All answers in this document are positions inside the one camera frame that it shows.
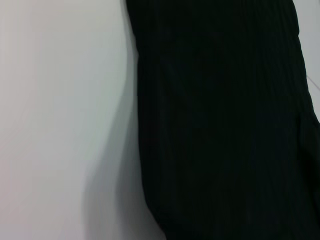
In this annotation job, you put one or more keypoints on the black t-shirt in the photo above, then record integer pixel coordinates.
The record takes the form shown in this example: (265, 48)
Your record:
(212, 125)

